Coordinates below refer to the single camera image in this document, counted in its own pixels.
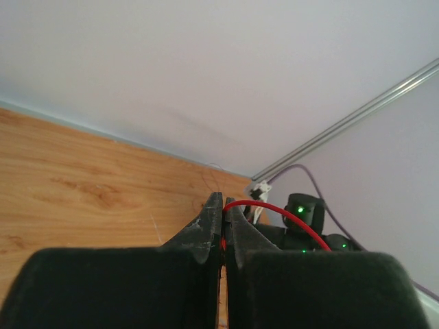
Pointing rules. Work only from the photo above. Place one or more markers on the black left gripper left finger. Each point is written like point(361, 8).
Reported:
point(175, 285)

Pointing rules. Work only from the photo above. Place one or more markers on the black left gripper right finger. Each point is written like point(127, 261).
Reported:
point(272, 288)

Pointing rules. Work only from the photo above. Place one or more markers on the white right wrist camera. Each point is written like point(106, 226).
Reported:
point(258, 192)

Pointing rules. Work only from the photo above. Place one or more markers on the aluminium corner post right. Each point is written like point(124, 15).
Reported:
point(373, 106)

